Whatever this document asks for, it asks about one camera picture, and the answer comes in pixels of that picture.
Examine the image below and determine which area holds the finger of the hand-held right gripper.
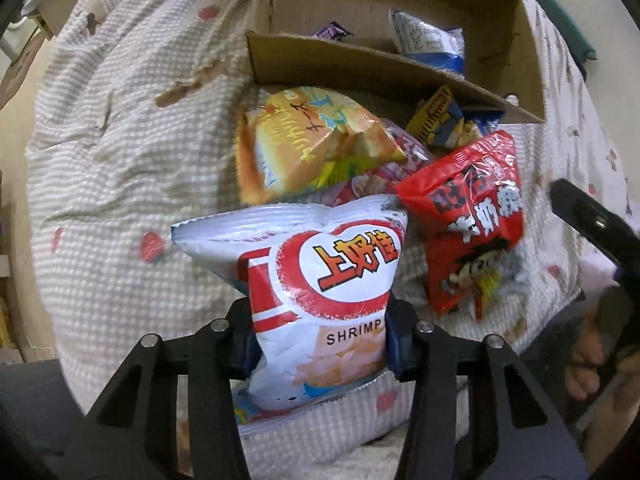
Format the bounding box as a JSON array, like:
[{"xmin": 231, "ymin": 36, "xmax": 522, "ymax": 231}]
[{"xmin": 549, "ymin": 178, "xmax": 640, "ymax": 271}]

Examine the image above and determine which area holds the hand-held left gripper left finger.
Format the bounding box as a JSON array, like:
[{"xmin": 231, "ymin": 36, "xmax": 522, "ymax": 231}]
[{"xmin": 60, "ymin": 297, "xmax": 261, "ymax": 480}]

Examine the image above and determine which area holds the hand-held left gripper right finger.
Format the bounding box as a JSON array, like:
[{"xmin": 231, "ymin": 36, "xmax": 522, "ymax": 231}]
[{"xmin": 382, "ymin": 297, "xmax": 591, "ymax": 480}]

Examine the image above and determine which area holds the white red shrimp chip bag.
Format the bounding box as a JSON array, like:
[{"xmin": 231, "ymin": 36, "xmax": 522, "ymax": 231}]
[{"xmin": 170, "ymin": 195, "xmax": 408, "ymax": 413}]

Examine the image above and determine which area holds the pink snack packet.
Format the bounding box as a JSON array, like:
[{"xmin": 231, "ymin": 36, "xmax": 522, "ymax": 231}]
[{"xmin": 305, "ymin": 117, "xmax": 436, "ymax": 208}]

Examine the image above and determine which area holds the orange yellow snack bag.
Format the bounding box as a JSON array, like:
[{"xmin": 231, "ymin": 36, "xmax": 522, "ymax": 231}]
[{"xmin": 235, "ymin": 86, "xmax": 408, "ymax": 206}]

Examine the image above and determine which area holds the brown cardboard box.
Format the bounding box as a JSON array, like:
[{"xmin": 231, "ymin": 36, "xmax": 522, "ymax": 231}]
[{"xmin": 245, "ymin": 0, "xmax": 546, "ymax": 126}]

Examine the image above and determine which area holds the red snack bag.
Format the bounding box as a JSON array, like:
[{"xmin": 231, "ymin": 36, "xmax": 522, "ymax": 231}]
[{"xmin": 395, "ymin": 130, "xmax": 526, "ymax": 321}]

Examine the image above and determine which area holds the person's bare foot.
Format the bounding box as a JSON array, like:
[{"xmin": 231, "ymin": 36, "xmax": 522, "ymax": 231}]
[{"xmin": 567, "ymin": 305, "xmax": 626, "ymax": 401}]

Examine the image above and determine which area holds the yellow blue dog snack packet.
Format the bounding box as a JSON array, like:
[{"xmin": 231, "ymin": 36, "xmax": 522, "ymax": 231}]
[{"xmin": 405, "ymin": 85, "xmax": 501, "ymax": 153}]

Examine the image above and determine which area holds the green foam bar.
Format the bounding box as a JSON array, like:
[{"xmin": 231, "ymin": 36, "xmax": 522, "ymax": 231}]
[{"xmin": 502, "ymin": 0, "xmax": 598, "ymax": 61}]

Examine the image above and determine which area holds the beige checked printed blanket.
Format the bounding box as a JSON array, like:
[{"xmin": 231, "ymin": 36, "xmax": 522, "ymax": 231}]
[{"xmin": 25, "ymin": 0, "xmax": 640, "ymax": 466}]

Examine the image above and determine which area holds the grey upholstered seat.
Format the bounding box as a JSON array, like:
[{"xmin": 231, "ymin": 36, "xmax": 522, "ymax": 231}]
[{"xmin": 0, "ymin": 360, "xmax": 86, "ymax": 480}]

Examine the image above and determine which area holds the blue white snack packet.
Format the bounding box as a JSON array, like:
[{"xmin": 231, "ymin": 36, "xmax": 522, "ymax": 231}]
[{"xmin": 389, "ymin": 8, "xmax": 466, "ymax": 76}]

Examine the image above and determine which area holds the purple snack packet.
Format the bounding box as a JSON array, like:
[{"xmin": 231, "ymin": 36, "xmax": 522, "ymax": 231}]
[{"xmin": 314, "ymin": 21, "xmax": 353, "ymax": 42}]

